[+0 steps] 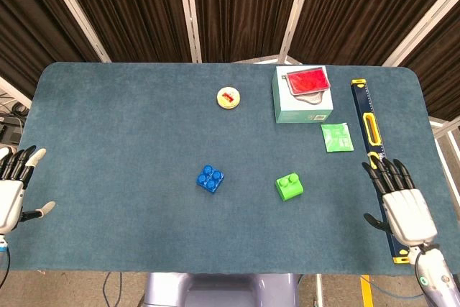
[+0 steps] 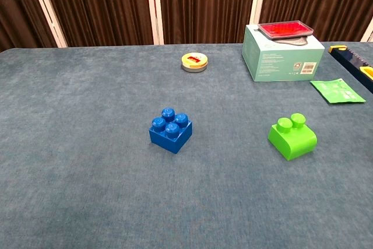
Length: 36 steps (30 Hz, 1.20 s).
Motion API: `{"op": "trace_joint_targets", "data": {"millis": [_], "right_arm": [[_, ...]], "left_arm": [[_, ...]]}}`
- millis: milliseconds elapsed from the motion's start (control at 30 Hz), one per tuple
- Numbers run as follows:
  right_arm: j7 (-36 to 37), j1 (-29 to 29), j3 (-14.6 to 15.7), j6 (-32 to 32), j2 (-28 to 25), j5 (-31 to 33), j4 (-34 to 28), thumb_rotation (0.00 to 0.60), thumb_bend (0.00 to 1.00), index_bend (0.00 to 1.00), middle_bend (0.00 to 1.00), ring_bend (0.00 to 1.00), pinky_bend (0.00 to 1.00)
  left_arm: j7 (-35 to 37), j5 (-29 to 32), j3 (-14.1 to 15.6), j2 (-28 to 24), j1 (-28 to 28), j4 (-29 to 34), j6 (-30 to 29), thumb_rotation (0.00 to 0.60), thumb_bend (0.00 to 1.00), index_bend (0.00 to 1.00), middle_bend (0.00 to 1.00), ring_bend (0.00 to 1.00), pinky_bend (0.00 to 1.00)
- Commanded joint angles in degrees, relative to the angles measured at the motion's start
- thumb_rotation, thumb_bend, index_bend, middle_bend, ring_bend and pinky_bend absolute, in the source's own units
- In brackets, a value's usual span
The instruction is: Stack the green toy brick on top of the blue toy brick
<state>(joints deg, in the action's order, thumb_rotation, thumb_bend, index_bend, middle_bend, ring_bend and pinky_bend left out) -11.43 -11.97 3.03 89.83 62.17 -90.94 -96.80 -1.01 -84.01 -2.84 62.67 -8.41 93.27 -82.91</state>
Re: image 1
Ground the green sachet packet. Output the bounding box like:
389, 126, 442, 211
320, 122, 355, 152

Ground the blue toy brick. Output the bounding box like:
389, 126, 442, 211
195, 165, 226, 195

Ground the green toy brick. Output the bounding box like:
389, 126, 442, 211
275, 172, 305, 203

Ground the teal table mat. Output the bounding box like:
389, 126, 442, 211
0, 61, 460, 275

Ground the blue yellow spirit level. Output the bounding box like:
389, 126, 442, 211
350, 78, 410, 265

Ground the light teal cardboard box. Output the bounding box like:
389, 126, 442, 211
272, 65, 334, 124

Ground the red rectangular pouch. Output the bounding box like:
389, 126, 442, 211
285, 68, 331, 96

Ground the dark folding screen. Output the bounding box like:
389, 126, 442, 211
0, 0, 460, 121

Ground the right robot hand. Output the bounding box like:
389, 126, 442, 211
362, 155, 438, 246

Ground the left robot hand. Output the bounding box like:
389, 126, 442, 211
0, 145, 57, 235

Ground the purple robot torso base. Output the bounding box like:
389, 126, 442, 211
142, 272, 300, 307

